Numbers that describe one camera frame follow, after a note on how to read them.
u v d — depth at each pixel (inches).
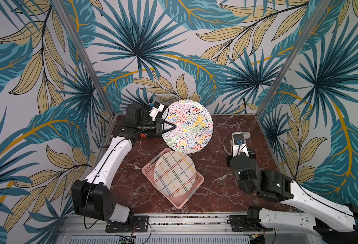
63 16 27.5
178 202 30.9
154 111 26.3
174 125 27.1
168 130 26.7
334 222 15.8
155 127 24.8
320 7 27.1
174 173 33.7
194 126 28.1
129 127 23.5
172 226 28.9
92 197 15.6
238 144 18.8
